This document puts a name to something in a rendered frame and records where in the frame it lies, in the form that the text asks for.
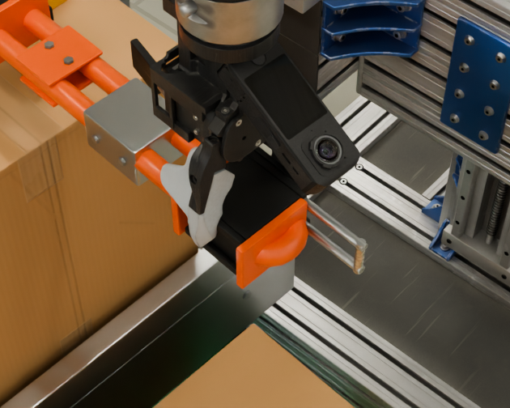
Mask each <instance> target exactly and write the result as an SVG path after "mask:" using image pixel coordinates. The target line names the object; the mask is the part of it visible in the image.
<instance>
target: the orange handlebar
mask: <svg viewBox="0 0 510 408"><path fill-rule="evenodd" d="M23 25H24V27H25V28H26V29H27V30H28V31H29V32H30V33H32V34H33V35H34V36H36V37H37V38H38V39H39V40H41V42H40V43H38V44H36V45H34V46H33V47H31V48H30V49H28V48H27V47H25V46H24V45H23V44H21V43H20V42H19V41H18V40H16V39H15V38H14V37H13V36H12V35H11V34H10V33H8V32H7V31H5V30H3V29H1V30H0V57H2V58H3V59H4V60H5V61H7V62H8V63H9V64H10V65H12V66H13V67H14V68H15V69H16V70H17V71H18V72H19V73H21V74H22V75H23V76H22V77H20V80H21V81H22V82H23V83H24V84H26V85H27V86H28V87H29V88H31V89H32V90H33V91H34V92H35V93H36V94H37V95H38V96H40V97H41V98H42V99H43V100H45V101H46V102H47V103H48V104H50V105H51V106H52V107H53V108H54V107H56V106H57V105H60V106H61V107H62V108H64V109H65V110H66V111H67V112H68V113H69V114H70V115H71V116H73V117H74V118H75V119H76V120H78V121H79V122H80V123H82V124H83V125H84V126H85V121H84V117H83V112H84V110H85V109H87V108H89V107H91V106H92V105H93V104H95V102H93V101H92V100H91V99H90V98H88V97H87V96H86V95H84V94H83V93H82V92H81V90H83V89H84V88H85V87H87V86H88V85H90V84H91V83H94V84H96V85H97V86H98V87H100V88H101V89H102V90H103V91H105V92H106V93H107V94H110V93H112V92H113V91H115V90H117V89H118V88H119V87H121V86H122V85H124V84H125V83H127V82H129V80H128V79H127V78H126V77H125V76H124V75H123V74H121V73H120V72H119V71H117V70H116V69H114V68H113V67H112V66H110V65H109V64H108V63H107V62H106V61H105V60H103V59H102V58H101V57H100V55H102V54H103V52H102V50H100V49H99V48H97V47H96V46H95V45H94V44H92V43H91V42H90V41H89V40H88V39H86V38H85V37H84V36H82V35H81V34H80V33H78V32H77V31H75V30H74V29H73V28H72V27H71V26H70V25H67V26H66V27H64V28H62V27H61V26H59V25H58V24H57V23H55V22H54V21H53V20H52V19H50V18H49V17H48V16H47V15H46V14H44V13H43V12H42V11H40V10H38V9H34V10H32V11H29V12H28V13H27V14H26V16H25V18H24V20H23ZM171 143H172V145H173V146H174V147H175V148H176V149H177V150H178V151H180V152H181V153H182V154H183V155H185V156H186V157H188V154H189V152H190V150H191V149H193V148H194V147H198V146H199V145H200V142H199V141H198V140H197V139H196V138H195V139H194V140H193V141H191V142H187V141H185V140H184V139H183V138H182V137H181V136H180V135H178V134H177V133H176V132H175V133H174V135H173V136H172V141H171ZM165 164H169V162H168V161H167V160H165V159H164V158H163V157H161V156H160V155H159V154H158V153H156V152H155V151H153V150H152V149H150V150H147V151H145V152H144V153H142V154H141V156H140V157H139V158H138V160H137V162H136V164H135V165H134V166H135V167H136V168H137V170H139V171H140V172H141V173H142V174H143V175H144V176H145V177H146V178H148V179H149V180H150V181H151V182H153V183H154V184H155V185H157V186H158V187H159V188H160V189H162V190H163V191H164V192H165V193H166V194H167V195H168V196H169V197H171V195H170V194H169V193H168V191H167V190H166V189H165V188H164V186H163V185H162V182H161V180H160V172H161V169H162V167H163V166H164V165H165ZM307 239H308V229H307V226H306V223H305V220H304V219H301V220H299V221H297V222H296V223H294V224H293V225H292V226H291V227H290V228H289V229H288V230H287V231H286V232H284V233H283V234H282V235H281V236H280V237H279V238H278V239H276V240H274V241H272V242H270V243H269V244H268V245H267V246H266V247H264V248H263V250H262V251H261V252H260V253H259V254H258V255H257V258H256V261H255V263H256V265H257V266H265V267H273V266H282V265H284V264H286V263H288V262H289V261H292V260H293V259H295V258H296V257H297V256H298V255H299V254H300V253H301V251H302V250H303V249H304V247H305V245H306V243H307Z"/></svg>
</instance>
